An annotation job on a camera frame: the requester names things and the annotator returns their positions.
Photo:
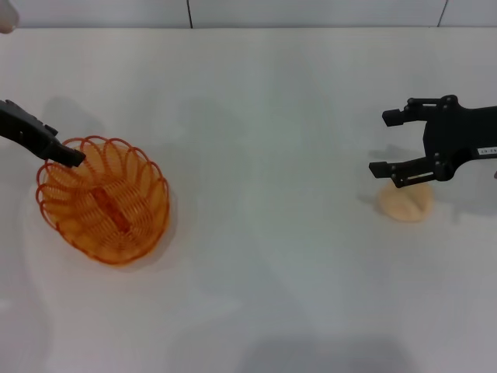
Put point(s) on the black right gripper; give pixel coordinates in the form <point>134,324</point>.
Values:
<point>458,132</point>

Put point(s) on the pale round bread bun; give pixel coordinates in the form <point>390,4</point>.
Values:
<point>404,206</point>

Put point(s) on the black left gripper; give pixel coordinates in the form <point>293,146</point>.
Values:
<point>27,130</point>

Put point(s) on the orange plastic woven basket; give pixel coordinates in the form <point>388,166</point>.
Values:
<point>116,217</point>

